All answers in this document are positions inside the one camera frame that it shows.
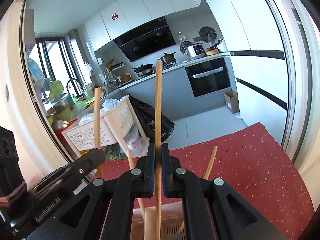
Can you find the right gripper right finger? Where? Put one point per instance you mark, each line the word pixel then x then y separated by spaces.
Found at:
pixel 212 209

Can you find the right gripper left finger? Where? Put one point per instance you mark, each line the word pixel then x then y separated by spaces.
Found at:
pixel 102 209

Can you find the long bamboo chopstick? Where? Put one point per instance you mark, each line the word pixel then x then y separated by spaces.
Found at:
pixel 158 141

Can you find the black kitchen faucet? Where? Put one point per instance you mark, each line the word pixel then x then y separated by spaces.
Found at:
pixel 75 85

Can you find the white perforated basket cart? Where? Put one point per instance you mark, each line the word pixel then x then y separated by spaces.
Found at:
pixel 115 126

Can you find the black plastic bag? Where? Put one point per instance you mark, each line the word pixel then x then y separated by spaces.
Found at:
pixel 146 116

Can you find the cardboard box on floor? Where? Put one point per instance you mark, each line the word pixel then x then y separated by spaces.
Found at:
pixel 232 102

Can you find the black built-in oven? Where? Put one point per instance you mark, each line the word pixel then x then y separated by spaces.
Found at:
pixel 208 77

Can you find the black frying pan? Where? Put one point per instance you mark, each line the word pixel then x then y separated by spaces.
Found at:
pixel 143 69

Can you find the steel pot on stove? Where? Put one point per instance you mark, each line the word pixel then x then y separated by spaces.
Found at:
pixel 167 58

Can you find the silver rice cooker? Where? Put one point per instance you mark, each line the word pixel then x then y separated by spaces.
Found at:
pixel 196 51

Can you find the black range hood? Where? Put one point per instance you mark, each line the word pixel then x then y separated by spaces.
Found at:
pixel 145 39

